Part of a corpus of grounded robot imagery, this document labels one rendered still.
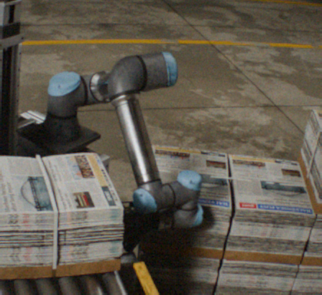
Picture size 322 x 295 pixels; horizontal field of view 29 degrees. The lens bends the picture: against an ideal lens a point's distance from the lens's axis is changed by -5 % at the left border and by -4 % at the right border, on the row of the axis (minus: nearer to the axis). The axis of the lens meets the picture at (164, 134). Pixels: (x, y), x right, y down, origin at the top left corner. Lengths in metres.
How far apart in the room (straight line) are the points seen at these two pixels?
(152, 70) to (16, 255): 0.72
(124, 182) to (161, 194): 1.81
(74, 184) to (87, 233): 0.15
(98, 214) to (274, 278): 0.88
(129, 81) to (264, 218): 0.65
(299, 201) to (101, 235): 0.80
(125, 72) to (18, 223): 0.60
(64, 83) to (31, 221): 0.79
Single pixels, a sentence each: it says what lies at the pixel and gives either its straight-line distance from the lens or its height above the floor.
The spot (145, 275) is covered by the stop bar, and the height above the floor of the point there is 0.82.
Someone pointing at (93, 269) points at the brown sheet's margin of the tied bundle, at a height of 0.82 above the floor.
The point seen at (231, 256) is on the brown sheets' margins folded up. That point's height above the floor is 0.62.
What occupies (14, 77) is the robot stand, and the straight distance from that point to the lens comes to 2.20.
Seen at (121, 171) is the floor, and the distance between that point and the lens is 3.78.
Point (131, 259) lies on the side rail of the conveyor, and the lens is 1.84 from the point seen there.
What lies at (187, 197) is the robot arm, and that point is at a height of 0.92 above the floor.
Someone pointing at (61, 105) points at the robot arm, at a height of 0.96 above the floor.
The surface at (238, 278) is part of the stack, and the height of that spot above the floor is 0.53.
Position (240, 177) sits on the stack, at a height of 0.83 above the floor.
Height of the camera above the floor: 1.96
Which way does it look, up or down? 27 degrees down
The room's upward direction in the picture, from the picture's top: 8 degrees clockwise
